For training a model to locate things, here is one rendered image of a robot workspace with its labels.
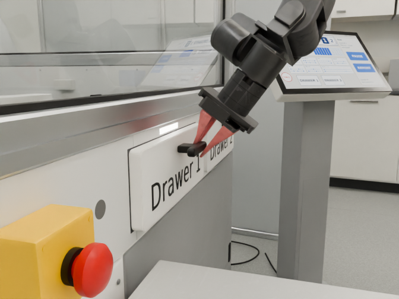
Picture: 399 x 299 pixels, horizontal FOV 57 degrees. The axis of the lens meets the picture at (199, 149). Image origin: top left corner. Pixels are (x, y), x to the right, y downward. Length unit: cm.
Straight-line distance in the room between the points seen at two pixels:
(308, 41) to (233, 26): 12
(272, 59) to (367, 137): 298
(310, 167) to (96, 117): 120
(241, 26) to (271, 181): 178
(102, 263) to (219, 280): 24
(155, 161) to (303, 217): 112
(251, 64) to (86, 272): 39
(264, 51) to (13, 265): 42
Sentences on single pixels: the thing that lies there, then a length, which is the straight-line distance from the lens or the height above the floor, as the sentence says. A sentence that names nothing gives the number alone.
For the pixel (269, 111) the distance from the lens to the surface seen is 225.
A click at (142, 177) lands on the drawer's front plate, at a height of 89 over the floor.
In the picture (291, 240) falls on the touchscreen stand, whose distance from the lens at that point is 161.
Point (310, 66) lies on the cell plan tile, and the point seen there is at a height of 105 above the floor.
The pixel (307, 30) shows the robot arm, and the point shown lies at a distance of 58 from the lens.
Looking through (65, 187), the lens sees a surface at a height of 92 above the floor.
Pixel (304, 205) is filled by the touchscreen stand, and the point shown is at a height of 51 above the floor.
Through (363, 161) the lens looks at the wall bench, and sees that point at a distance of 355.
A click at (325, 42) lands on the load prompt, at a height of 115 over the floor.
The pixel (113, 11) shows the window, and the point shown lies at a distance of 48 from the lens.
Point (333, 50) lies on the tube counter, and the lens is 156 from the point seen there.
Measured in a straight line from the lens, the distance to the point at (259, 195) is 237.
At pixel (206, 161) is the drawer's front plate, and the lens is 77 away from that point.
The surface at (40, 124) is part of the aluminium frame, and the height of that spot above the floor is 98.
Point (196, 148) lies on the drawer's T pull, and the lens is 56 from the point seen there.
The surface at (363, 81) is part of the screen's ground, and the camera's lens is 154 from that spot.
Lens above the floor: 102
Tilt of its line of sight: 11 degrees down
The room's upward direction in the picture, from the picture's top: straight up
